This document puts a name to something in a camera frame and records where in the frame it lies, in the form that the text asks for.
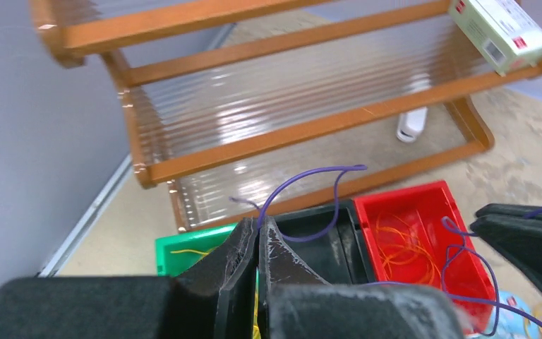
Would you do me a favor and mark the purple cable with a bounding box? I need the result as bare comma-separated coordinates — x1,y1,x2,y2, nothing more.
229,165,542,339

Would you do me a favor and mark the yellow cable coil in bin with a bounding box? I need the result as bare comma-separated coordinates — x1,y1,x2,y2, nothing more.
170,248,260,339

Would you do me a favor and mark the wooden shelf rack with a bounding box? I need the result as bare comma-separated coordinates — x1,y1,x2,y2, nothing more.
30,1,542,232

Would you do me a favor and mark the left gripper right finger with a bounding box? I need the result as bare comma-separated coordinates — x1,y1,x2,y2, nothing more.
258,217,464,338

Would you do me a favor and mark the blue toothbrush blister pack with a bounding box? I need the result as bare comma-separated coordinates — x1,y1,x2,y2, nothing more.
472,290,539,339

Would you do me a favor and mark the white red carton box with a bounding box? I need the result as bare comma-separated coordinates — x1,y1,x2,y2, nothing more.
448,0,542,76

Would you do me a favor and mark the green plastic bin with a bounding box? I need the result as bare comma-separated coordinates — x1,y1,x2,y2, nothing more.
154,222,260,339

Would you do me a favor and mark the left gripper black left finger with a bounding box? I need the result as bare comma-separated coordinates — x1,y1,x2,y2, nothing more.
0,218,258,338

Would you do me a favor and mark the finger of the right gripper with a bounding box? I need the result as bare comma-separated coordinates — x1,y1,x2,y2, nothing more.
470,203,542,293

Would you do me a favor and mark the black plastic bin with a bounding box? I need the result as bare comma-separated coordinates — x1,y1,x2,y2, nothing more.
275,199,376,285

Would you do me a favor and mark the white stapler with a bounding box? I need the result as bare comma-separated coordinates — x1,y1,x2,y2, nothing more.
396,107,428,143

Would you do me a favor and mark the red plastic bin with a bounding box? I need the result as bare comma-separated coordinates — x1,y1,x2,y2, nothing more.
353,181,496,333

